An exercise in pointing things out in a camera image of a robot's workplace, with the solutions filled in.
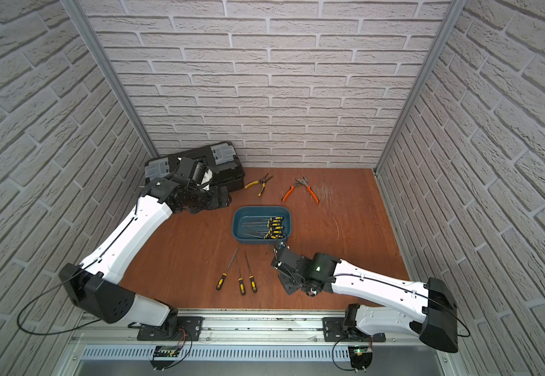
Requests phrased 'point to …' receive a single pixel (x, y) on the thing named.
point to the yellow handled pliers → (262, 180)
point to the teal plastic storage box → (261, 225)
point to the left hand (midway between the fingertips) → (225, 197)
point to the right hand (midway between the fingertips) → (290, 276)
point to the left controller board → (164, 351)
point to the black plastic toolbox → (219, 158)
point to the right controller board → (360, 356)
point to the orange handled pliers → (304, 182)
